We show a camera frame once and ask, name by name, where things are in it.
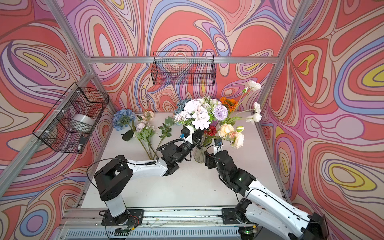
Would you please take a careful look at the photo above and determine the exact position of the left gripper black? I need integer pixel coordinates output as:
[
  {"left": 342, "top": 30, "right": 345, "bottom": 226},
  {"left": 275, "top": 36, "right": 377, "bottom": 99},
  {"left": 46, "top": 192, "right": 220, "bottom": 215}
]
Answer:
[{"left": 174, "top": 127, "right": 205, "bottom": 166}]

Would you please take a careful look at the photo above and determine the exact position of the red gerbera flower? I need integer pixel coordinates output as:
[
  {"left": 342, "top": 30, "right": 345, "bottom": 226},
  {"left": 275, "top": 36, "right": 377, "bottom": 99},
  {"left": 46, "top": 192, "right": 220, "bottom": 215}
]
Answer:
[{"left": 204, "top": 125, "right": 217, "bottom": 137}]

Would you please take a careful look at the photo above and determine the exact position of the clear glass vase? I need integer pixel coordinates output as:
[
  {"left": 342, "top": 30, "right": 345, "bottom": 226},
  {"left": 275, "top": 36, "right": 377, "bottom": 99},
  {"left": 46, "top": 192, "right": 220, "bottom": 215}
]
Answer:
[{"left": 194, "top": 146, "right": 209, "bottom": 164}]

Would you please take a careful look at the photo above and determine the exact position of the lilac pink hydrangea stem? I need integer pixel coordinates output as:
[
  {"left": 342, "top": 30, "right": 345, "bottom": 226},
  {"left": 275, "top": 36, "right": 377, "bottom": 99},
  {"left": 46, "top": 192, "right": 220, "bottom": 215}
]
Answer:
[{"left": 173, "top": 97, "right": 229, "bottom": 130}]

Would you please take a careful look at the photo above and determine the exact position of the cream white flower spray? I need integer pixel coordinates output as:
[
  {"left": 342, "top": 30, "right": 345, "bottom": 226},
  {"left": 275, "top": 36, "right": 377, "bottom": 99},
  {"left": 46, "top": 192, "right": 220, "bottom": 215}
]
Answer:
[{"left": 218, "top": 80, "right": 262, "bottom": 149}]

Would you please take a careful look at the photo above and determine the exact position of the orange gerbera flower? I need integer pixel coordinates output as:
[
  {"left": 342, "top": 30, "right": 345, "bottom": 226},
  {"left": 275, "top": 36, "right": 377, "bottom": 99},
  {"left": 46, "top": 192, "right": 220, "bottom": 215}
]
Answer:
[{"left": 220, "top": 97, "right": 238, "bottom": 113}]

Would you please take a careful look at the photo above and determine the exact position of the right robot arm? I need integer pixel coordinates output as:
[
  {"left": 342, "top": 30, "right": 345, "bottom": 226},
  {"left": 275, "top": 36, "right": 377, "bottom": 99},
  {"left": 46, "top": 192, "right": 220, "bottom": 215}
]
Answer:
[{"left": 205, "top": 151, "right": 329, "bottom": 240}]

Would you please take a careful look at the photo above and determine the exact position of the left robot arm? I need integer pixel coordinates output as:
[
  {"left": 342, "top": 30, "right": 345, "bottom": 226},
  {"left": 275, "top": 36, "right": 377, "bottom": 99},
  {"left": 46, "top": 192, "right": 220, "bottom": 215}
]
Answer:
[{"left": 94, "top": 126, "right": 204, "bottom": 226}]

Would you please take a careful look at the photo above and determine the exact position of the blue hydrangea flower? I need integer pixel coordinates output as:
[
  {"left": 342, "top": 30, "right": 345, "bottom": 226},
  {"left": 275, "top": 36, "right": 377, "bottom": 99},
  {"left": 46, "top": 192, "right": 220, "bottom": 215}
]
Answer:
[{"left": 113, "top": 109, "right": 136, "bottom": 142}]

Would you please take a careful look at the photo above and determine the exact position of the white tape roll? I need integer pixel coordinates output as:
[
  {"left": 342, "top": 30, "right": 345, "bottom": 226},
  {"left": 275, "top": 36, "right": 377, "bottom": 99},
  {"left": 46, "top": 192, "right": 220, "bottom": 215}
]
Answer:
[{"left": 70, "top": 114, "right": 95, "bottom": 134}]

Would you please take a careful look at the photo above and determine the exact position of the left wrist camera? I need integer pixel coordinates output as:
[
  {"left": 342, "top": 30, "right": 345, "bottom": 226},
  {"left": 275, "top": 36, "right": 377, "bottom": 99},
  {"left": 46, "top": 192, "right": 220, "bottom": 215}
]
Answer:
[{"left": 180, "top": 125, "right": 195, "bottom": 145}]

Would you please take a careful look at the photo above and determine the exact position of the black wire basket back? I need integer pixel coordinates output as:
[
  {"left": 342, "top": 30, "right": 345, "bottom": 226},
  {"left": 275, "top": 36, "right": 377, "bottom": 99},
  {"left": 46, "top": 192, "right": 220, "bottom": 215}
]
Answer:
[{"left": 151, "top": 51, "right": 217, "bottom": 86}]

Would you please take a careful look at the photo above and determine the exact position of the black wire basket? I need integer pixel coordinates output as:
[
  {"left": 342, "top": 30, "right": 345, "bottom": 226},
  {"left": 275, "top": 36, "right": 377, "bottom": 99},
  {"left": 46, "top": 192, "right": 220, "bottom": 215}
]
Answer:
[
  {"left": 32, "top": 83, "right": 110, "bottom": 154},
  {"left": 151, "top": 51, "right": 217, "bottom": 86}
]

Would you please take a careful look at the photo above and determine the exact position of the black wire basket left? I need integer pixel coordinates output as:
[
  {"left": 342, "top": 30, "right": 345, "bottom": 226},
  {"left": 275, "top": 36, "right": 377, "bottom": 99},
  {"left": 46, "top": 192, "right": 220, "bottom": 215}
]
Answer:
[{"left": 32, "top": 83, "right": 110, "bottom": 154}]

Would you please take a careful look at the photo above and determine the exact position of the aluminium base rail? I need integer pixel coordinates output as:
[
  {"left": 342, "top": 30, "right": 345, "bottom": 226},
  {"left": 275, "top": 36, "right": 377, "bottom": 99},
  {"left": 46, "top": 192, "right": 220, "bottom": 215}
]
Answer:
[{"left": 56, "top": 205, "right": 310, "bottom": 240}]

